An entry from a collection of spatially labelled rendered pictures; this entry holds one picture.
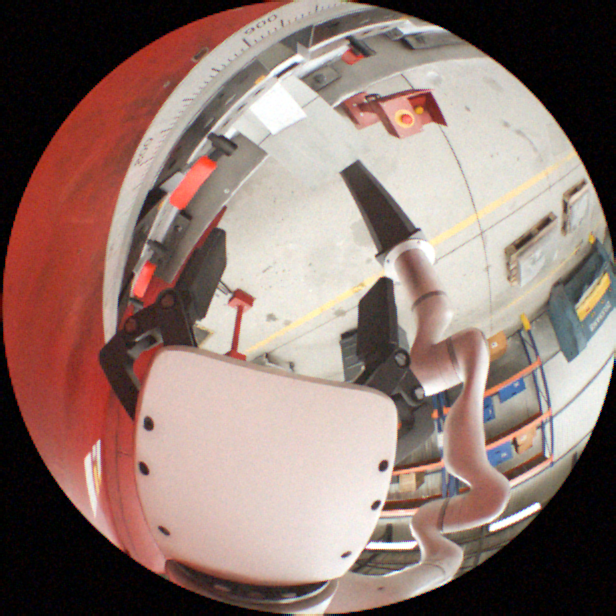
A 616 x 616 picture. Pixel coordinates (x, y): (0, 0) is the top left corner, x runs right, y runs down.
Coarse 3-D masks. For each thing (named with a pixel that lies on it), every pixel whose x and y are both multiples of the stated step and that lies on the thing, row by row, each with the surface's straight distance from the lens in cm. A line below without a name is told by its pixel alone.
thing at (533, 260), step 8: (552, 232) 339; (544, 240) 326; (552, 240) 339; (528, 248) 313; (536, 248) 314; (544, 248) 329; (552, 248) 355; (520, 256) 305; (528, 256) 306; (536, 256) 322; (544, 256) 345; (552, 256) 374; (520, 264) 302; (528, 264) 317; (536, 264) 338; (544, 264) 364; (520, 272) 318; (528, 272) 334; (536, 272) 358; (520, 280) 337; (528, 280) 355
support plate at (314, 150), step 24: (264, 96) 52; (312, 96) 52; (240, 120) 53; (312, 120) 51; (336, 120) 52; (264, 144) 52; (288, 144) 52; (312, 144) 52; (336, 144) 53; (360, 144) 54; (288, 168) 53; (312, 168) 54; (336, 168) 54
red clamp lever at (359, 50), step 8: (352, 40) 30; (360, 40) 30; (352, 48) 32; (360, 48) 29; (368, 48) 29; (344, 56) 35; (352, 56) 33; (360, 56) 32; (368, 56) 29; (352, 64) 37
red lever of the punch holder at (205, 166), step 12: (216, 144) 27; (228, 144) 26; (216, 156) 26; (228, 156) 27; (192, 168) 26; (204, 168) 25; (192, 180) 25; (204, 180) 25; (180, 192) 25; (192, 192) 25; (180, 204) 25
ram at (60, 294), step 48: (288, 0) 13; (144, 48) 9; (192, 48) 11; (96, 96) 8; (144, 96) 11; (96, 144) 10; (48, 192) 9; (96, 192) 13; (144, 192) 22; (48, 240) 11; (96, 240) 17; (48, 288) 12; (96, 288) 22; (48, 336) 15; (96, 336) 31; (48, 384) 17; (96, 384) 44; (48, 432) 18; (96, 432) 55
